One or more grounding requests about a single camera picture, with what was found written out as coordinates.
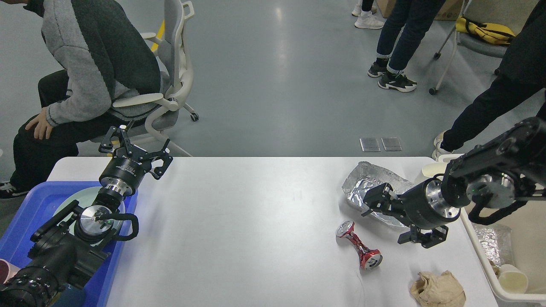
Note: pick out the left grey office chair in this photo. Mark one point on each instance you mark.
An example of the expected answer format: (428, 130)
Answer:
(177, 79)

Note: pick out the person with white shoes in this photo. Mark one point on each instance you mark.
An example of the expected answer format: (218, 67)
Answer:
(364, 11)

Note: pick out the yellow bag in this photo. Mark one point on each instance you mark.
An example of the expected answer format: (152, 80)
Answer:
(492, 33)

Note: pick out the left floor plate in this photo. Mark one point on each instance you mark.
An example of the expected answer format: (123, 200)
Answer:
(370, 144)

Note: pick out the crushed red can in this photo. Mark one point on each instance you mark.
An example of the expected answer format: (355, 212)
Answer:
(369, 259)

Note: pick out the cardboard box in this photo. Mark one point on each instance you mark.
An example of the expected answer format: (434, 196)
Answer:
(449, 11)

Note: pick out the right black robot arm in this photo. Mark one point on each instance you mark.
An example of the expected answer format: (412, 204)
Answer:
(499, 177)

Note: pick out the foil tray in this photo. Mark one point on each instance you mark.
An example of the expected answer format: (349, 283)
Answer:
(496, 242)
(366, 176)

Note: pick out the seated person grey sweater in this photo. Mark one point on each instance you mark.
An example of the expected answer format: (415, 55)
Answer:
(104, 59)

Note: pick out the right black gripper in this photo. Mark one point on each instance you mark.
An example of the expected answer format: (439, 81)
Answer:
(424, 207)

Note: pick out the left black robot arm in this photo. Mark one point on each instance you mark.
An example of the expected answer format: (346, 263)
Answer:
(68, 249)

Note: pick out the pink mug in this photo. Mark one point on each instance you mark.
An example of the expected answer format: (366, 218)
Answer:
(7, 271)

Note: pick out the beige plastic bin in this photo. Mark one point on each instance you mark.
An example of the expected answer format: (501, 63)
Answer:
(529, 248)

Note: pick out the crumpled brown paper bag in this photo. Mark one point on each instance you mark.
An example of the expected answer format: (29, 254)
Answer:
(443, 290)

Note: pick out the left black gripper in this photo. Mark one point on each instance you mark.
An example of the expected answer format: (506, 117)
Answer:
(123, 172)

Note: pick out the person with black sneakers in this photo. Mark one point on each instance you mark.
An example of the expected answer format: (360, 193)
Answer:
(400, 37)

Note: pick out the right floor plate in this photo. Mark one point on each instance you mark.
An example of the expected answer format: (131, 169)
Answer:
(391, 143)

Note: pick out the white paper cup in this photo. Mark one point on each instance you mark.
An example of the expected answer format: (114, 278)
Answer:
(430, 170)
(512, 279)

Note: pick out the floor plate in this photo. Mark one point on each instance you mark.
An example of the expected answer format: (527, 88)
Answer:
(370, 144)
(391, 143)

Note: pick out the person with beige sneakers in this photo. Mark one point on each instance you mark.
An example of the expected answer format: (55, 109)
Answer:
(522, 74)

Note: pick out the seated person's right hand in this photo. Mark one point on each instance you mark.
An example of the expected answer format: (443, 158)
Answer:
(41, 129)

